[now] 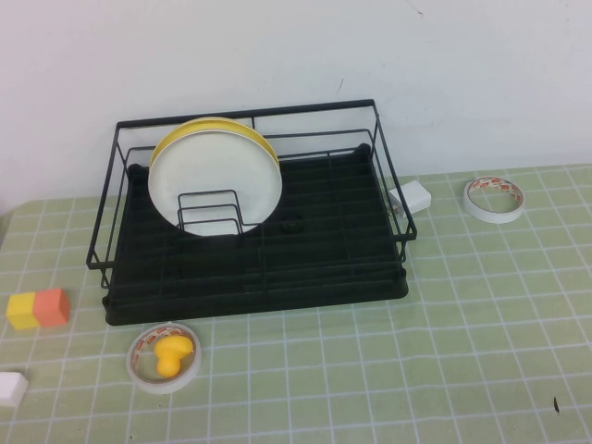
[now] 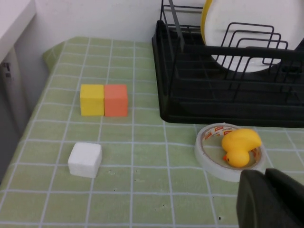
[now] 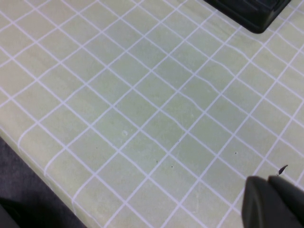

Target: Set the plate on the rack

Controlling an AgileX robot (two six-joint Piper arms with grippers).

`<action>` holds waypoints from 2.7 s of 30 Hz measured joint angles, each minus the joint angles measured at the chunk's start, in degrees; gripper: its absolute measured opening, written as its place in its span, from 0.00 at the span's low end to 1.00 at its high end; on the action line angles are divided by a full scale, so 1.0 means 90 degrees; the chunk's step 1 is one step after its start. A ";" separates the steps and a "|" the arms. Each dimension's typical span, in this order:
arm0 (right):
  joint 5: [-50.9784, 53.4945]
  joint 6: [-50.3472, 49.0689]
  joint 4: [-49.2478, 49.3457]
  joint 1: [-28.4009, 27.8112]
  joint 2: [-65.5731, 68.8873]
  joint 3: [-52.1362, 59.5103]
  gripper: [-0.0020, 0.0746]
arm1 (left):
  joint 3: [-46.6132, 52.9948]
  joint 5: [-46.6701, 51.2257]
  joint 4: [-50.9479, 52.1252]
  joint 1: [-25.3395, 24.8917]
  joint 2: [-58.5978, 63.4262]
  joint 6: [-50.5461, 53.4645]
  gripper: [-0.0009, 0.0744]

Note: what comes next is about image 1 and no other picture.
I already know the white charger adapter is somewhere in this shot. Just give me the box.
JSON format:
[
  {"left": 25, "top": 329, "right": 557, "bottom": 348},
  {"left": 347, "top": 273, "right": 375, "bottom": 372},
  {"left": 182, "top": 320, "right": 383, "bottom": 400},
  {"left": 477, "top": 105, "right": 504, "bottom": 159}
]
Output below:
[{"left": 388, "top": 180, "right": 433, "bottom": 217}]

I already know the yellow plate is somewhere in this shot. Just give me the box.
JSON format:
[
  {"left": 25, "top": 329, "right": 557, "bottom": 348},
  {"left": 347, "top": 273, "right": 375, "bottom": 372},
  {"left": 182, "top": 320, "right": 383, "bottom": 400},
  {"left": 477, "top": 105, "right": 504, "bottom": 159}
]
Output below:
[{"left": 149, "top": 116, "right": 282, "bottom": 168}]

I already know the black wire dish rack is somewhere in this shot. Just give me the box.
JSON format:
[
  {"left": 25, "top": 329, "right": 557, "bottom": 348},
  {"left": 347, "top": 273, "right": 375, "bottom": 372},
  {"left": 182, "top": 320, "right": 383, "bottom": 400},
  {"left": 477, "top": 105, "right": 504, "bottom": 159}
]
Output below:
[{"left": 85, "top": 98, "right": 417, "bottom": 290}]

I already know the yellow cube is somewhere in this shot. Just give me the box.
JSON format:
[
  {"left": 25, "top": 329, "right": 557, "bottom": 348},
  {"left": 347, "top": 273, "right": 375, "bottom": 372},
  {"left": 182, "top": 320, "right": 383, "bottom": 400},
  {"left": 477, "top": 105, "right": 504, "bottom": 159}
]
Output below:
[{"left": 6, "top": 292, "right": 39, "bottom": 331}]

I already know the white foam cube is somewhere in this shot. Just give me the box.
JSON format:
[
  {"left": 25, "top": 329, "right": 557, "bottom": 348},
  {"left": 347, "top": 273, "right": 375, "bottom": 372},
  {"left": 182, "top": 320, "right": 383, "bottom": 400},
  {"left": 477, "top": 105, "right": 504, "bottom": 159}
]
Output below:
[{"left": 0, "top": 371, "right": 30, "bottom": 408}]

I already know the white tape roll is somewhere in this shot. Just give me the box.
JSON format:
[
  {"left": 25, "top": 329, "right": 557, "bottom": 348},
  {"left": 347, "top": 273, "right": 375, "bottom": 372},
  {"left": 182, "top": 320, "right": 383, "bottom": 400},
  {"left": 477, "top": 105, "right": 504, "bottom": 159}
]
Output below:
[
  {"left": 127, "top": 322, "right": 203, "bottom": 395},
  {"left": 463, "top": 175, "right": 526, "bottom": 226}
]

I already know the black plastic drain tray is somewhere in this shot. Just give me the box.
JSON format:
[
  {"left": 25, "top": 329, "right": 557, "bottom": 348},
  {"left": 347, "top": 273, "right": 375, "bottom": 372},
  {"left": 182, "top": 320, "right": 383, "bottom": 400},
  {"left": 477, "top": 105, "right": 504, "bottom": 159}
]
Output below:
[{"left": 101, "top": 143, "right": 412, "bottom": 327}]

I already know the orange cube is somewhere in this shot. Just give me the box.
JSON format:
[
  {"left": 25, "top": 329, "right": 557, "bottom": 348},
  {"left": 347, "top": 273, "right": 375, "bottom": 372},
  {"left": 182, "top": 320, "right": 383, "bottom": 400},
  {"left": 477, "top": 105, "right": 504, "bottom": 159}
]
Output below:
[{"left": 31, "top": 288, "right": 71, "bottom": 328}]

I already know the white ribbed plate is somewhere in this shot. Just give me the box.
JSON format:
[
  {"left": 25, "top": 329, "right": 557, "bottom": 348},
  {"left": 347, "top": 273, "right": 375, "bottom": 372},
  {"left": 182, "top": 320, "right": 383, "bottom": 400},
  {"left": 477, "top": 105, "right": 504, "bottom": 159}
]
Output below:
[{"left": 147, "top": 129, "right": 284, "bottom": 238}]

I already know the yellow rubber duck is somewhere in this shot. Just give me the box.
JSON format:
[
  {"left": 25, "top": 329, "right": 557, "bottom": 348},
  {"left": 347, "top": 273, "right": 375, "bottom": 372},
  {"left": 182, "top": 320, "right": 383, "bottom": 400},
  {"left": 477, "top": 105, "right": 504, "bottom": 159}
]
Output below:
[{"left": 154, "top": 336, "right": 193, "bottom": 376}]

